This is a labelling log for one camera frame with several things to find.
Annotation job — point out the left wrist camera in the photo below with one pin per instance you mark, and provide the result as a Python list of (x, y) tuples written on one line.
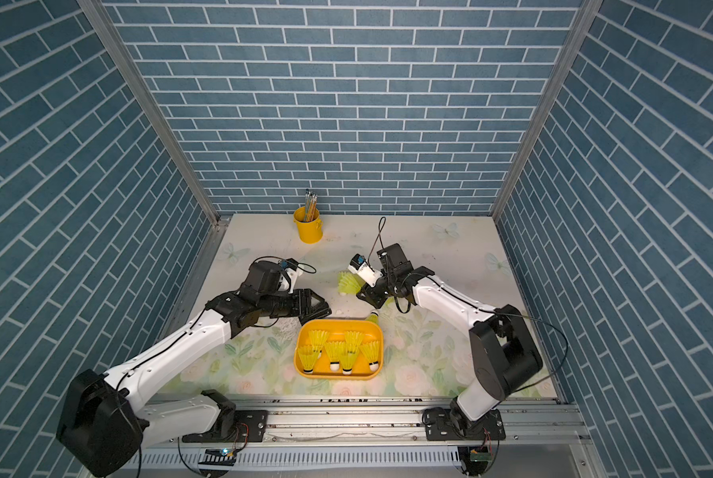
[(290, 272)]

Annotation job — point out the metal corner post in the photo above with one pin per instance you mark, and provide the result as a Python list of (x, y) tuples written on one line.
[(564, 62), (102, 24)]

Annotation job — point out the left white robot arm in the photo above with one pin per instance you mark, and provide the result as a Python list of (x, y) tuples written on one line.
[(106, 418)]

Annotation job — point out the white vent grille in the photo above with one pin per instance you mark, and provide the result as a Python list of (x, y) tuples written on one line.
[(308, 458)]

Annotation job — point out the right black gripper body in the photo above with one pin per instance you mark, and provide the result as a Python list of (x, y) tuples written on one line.
[(382, 290)]

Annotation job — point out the circuit board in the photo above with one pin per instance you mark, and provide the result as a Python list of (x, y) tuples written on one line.
[(481, 455), (218, 457)]

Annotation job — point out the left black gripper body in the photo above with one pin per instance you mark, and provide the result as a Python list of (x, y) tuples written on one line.
[(280, 304)]

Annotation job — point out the left circuit board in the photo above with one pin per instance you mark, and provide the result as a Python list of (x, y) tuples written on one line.
[(218, 457)]

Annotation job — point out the yellow shuttlecock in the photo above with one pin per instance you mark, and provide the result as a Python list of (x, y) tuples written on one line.
[(335, 350), (373, 317), (348, 361), (348, 283), (353, 340), (371, 351), (318, 338), (308, 356)]

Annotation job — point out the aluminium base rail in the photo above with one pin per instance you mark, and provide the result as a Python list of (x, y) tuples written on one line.
[(362, 420)]

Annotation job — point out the left metal corner post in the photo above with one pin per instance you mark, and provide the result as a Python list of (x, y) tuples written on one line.
[(102, 24)]

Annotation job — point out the pencils in cup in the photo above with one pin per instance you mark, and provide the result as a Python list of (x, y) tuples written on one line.
[(309, 203)]

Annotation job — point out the right metal corner post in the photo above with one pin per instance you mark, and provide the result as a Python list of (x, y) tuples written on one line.
[(564, 62)]

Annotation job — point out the yellow shuttlecock bottom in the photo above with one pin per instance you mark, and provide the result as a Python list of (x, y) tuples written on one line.
[(335, 350)]

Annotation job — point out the yellow plastic storage box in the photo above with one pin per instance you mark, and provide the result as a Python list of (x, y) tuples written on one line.
[(337, 328)]

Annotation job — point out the yellow pen cup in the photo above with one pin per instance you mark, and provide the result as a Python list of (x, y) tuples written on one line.
[(309, 225)]

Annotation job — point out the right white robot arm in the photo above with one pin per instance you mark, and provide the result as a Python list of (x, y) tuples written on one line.
[(504, 354)]

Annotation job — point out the right circuit board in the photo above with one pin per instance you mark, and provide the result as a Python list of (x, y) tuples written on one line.
[(481, 455)]

